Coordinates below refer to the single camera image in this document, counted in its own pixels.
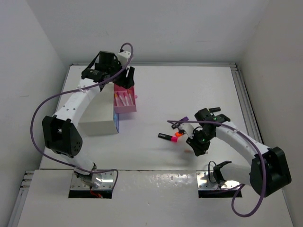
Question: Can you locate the metal base plate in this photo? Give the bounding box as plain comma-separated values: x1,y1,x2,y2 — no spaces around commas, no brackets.
70,170,117,191
196,171,240,191

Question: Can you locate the yellow black highlighter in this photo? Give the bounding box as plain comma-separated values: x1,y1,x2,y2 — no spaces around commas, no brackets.
209,107,221,113

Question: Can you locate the white drawer cabinet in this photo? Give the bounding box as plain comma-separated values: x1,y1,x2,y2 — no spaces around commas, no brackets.
78,83,117,136

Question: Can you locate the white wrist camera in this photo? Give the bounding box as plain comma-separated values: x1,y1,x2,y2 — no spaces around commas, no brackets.
117,51,131,66
178,123,195,139

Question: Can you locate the blue drawer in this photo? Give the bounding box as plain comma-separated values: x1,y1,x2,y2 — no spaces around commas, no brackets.
113,113,119,133

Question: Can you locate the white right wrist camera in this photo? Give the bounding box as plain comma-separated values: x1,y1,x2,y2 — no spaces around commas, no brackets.
178,123,195,139

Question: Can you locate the orange capped white pen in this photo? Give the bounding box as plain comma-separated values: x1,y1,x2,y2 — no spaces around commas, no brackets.
127,91,134,105

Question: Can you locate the aluminium frame rail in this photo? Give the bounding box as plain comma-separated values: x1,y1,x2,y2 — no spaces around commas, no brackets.
231,63,264,143

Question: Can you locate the purple black highlighter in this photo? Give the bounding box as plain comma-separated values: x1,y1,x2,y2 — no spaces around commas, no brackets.
171,116,189,129

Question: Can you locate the pink drawer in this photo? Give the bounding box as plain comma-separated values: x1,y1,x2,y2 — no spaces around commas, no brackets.
114,85,137,114

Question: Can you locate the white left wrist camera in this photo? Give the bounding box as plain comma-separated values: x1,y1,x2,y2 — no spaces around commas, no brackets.
117,51,131,66

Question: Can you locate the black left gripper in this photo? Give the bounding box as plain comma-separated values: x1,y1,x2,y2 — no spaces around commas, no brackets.
107,59,134,89

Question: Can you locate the orange black highlighter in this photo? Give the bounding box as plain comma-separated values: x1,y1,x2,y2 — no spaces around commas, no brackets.
175,131,185,138

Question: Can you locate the pink capped white pen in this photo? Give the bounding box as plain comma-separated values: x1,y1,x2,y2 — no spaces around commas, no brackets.
118,96,126,106

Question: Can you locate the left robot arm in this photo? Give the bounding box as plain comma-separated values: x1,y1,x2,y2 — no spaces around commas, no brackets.
42,49,134,186

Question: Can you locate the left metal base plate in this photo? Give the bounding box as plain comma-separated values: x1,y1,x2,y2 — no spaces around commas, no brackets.
70,170,117,191

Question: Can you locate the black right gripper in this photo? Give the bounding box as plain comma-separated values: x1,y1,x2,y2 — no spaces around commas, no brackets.
186,129,214,156

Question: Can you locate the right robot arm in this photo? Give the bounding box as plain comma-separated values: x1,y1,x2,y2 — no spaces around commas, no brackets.
181,108,292,197

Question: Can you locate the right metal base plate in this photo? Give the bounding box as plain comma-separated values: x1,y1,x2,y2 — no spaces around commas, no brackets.
196,171,240,191

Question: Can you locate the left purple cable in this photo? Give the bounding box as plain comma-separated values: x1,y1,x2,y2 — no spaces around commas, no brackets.
30,42,134,190

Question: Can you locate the pink black highlighter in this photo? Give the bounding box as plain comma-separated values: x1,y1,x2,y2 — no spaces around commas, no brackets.
158,133,178,142

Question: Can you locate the yellow capped white pen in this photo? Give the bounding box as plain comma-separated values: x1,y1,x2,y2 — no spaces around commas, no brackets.
114,93,119,106

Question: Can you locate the purple capped white pen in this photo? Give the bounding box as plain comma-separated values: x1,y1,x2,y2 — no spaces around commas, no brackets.
123,93,129,106

